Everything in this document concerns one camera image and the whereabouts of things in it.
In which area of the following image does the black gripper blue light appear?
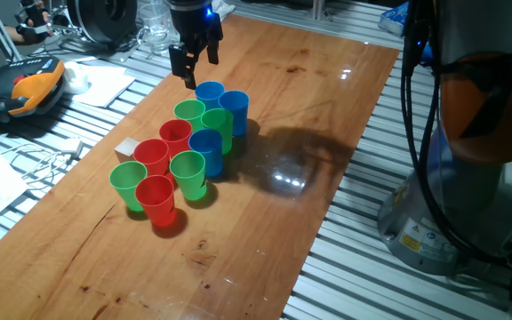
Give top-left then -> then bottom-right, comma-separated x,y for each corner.
165,0 -> 225,91

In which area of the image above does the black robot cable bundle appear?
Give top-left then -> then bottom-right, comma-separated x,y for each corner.
400,0 -> 512,270

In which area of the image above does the white crumpled tissue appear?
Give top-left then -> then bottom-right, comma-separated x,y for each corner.
211,0 -> 237,21

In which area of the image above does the white tissue lump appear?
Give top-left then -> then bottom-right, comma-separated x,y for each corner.
62,60 -> 92,95

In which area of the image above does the green plastic cup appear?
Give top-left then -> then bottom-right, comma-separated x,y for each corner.
169,150 -> 207,202
108,160 -> 148,212
200,108 -> 235,156
172,99 -> 207,133

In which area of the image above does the blue plastic cup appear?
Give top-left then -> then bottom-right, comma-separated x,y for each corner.
194,80 -> 226,112
218,90 -> 251,138
188,128 -> 224,178

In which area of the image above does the varnished wooden board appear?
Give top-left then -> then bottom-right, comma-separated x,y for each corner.
0,14 -> 401,320

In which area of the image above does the white charger with cable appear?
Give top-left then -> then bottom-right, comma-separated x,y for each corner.
0,137 -> 84,188

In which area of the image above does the orange and black teach pendant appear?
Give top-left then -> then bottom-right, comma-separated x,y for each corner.
0,56 -> 67,124

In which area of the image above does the person's hand with black strap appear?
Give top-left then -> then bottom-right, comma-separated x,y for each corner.
14,0 -> 55,45

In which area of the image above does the red plastic cup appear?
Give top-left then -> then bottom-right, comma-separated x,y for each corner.
158,118 -> 194,160
134,174 -> 178,228
132,138 -> 171,178

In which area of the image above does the blue tissue pack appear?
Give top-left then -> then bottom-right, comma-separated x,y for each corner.
378,2 -> 411,37

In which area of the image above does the small wooden block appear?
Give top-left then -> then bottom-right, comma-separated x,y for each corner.
114,136 -> 141,164

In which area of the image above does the black round spool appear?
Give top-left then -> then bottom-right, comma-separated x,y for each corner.
66,0 -> 138,45

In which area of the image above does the clear glass mug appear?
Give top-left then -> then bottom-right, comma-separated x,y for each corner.
136,3 -> 175,57

